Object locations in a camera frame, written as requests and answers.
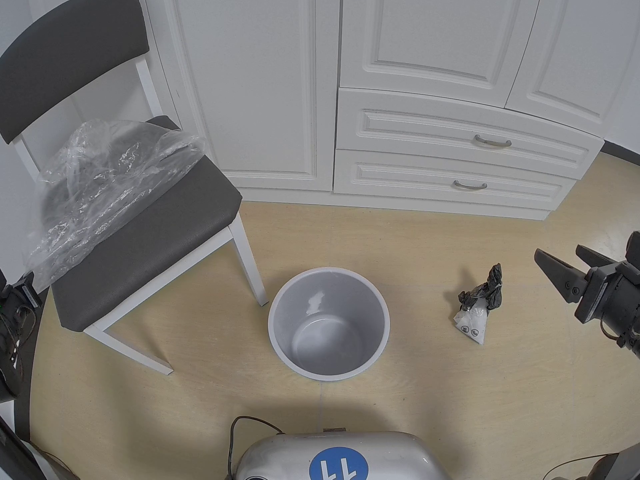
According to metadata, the black cable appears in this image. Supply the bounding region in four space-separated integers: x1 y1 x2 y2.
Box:
227 416 287 479
542 451 626 480

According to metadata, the white trash bin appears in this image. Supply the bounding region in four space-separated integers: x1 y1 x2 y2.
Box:
267 266 391 382

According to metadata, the clear plastic bag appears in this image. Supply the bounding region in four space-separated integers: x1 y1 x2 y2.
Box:
22 119 208 289

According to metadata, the white wardrobe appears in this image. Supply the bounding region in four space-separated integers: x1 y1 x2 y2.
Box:
137 0 640 221

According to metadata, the white chair with grey cushions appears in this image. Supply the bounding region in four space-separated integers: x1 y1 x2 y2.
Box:
0 0 266 376

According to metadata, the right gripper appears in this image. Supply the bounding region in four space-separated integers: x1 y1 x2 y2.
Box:
534 244 640 341

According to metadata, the black plastic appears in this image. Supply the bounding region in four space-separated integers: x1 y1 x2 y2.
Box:
457 263 504 314

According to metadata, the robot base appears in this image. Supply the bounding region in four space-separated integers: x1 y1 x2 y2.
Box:
235 430 451 480

